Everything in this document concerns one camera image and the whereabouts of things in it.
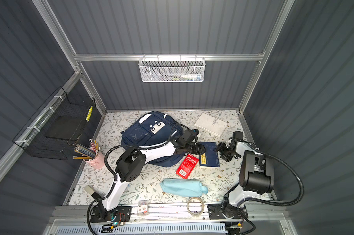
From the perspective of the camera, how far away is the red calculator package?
88 cm

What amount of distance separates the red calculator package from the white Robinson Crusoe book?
0.25m

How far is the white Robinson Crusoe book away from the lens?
3.52 ft
